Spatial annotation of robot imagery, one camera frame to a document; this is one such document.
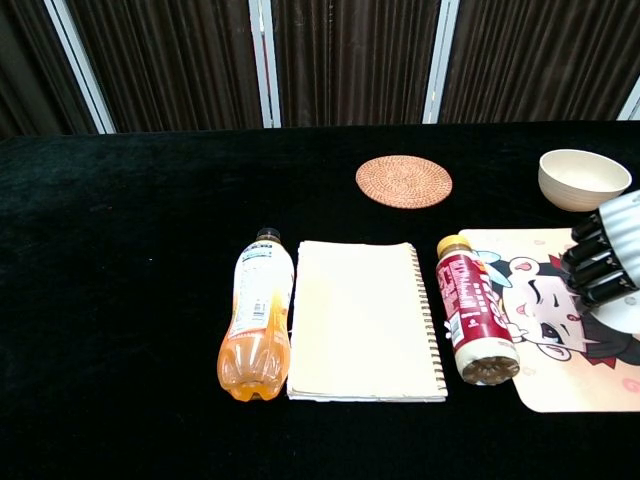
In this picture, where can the dark brown curtain panel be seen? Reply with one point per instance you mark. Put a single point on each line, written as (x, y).
(540, 60)
(175, 65)
(355, 62)
(35, 70)

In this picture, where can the black velvet tablecloth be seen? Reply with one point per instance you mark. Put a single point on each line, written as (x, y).
(125, 275)

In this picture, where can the orange drink plastic bottle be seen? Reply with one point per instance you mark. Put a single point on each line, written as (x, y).
(257, 310)

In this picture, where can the cartoon print mouse pad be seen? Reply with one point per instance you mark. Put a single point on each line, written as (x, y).
(550, 370)

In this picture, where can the round woven rattan coaster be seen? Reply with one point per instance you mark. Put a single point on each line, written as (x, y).
(404, 181)

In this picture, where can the cream spiral notebook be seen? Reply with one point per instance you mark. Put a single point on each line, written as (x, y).
(360, 320)

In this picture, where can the white computer mouse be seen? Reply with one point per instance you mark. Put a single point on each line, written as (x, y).
(622, 316)

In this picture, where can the cream ceramic bowl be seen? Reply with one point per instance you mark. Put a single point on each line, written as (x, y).
(575, 185)

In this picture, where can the aluminium frame post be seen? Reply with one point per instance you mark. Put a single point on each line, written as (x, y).
(82, 70)
(266, 65)
(631, 102)
(440, 65)

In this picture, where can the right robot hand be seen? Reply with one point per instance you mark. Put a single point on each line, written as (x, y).
(620, 235)

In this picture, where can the red label drink bottle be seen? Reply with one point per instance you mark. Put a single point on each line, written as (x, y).
(470, 305)

